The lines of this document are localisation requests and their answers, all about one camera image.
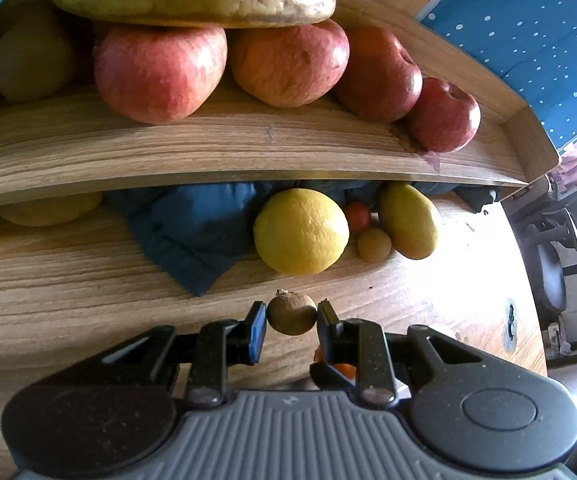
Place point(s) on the red apple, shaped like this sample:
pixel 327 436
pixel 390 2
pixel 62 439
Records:
pixel 446 115
pixel 381 77
pixel 161 72
pixel 288 62

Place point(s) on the yellow-green mango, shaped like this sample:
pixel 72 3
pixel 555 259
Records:
pixel 411 222

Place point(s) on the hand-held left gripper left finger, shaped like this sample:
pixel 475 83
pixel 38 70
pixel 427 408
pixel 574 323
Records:
pixel 257 335

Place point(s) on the small yellow kumquat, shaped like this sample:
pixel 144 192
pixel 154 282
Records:
pixel 374 245

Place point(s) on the small brown kiwi fruit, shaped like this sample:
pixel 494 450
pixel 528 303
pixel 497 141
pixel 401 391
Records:
pixel 292 312

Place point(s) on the yellow lemon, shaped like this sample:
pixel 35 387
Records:
pixel 301 232

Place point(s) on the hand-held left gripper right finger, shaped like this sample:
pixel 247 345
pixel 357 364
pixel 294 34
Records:
pixel 326 330

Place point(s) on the black office chair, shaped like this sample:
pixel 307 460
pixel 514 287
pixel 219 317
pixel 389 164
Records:
pixel 553 260

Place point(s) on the tan flat round bun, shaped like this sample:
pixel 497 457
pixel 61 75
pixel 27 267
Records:
pixel 48 210

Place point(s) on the dark blue jacket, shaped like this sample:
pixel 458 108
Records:
pixel 188 230

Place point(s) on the red cherry tomato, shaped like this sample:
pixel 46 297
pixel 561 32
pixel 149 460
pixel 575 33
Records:
pixel 358 217

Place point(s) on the small orange tangerine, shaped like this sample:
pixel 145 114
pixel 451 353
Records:
pixel 344 370

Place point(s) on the brown kiwi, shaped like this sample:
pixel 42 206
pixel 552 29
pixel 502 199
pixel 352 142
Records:
pixel 33 60

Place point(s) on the wooden shelf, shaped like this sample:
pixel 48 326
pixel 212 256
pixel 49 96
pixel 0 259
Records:
pixel 218 145

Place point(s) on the blue white-dotted panel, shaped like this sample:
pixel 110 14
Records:
pixel 533 35

